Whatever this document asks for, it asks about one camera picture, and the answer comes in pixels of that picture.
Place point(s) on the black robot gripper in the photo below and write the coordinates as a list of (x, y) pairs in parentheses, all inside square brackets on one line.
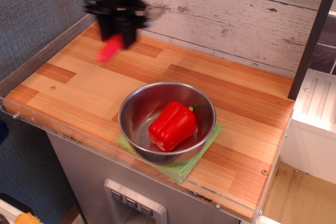
[(107, 23)]

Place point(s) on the red-handled metal fork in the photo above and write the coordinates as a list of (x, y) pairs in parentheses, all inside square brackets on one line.
[(110, 48)]

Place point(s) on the stainless steel bowl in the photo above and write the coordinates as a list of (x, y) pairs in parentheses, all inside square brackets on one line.
[(145, 104)]

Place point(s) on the red bell pepper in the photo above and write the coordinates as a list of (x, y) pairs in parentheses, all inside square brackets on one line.
[(175, 124)]

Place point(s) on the clear acrylic table guard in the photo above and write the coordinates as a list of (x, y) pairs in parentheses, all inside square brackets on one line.
[(235, 180)]

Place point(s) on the green cloth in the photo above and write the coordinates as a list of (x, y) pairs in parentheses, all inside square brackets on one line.
[(180, 171)]

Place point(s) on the grey cabinet with button panel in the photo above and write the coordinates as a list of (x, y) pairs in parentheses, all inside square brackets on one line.
[(109, 189)]

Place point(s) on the yellow object bottom left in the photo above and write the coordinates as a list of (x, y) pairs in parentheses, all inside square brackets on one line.
[(27, 218)]

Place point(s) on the white toy sink unit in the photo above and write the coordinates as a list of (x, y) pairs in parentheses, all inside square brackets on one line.
[(310, 142)]

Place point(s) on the dark right shelf post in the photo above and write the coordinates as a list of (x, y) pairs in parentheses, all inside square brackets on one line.
[(314, 36)]

